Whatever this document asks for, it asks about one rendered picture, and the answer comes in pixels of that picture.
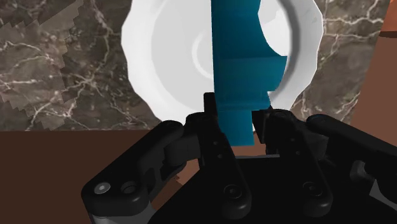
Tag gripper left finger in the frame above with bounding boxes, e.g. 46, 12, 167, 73
81, 92, 253, 220

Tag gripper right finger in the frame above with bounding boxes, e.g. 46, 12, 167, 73
253, 106, 397, 218

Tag teal blue tool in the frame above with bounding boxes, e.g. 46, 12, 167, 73
211, 0, 288, 147

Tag white scalloped bowl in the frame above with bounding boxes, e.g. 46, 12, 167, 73
120, 0, 324, 132

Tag brown wooden cabinet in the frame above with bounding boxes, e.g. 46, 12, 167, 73
0, 0, 397, 224

